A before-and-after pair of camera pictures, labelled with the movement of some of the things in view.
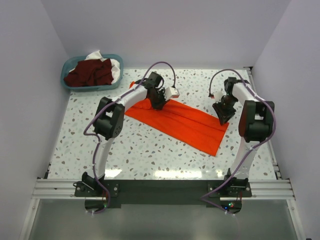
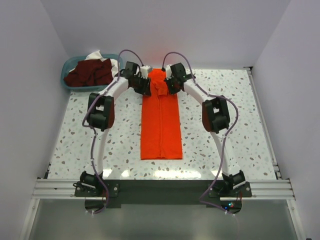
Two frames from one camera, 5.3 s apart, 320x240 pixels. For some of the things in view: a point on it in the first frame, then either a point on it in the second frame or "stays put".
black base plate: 101,195 stays put
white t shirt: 116,66 stays put
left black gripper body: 158,99 → 141,84
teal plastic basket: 70,63 stays put
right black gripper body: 225,107 → 171,84
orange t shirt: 197,127 → 161,134
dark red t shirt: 90,73 stays put
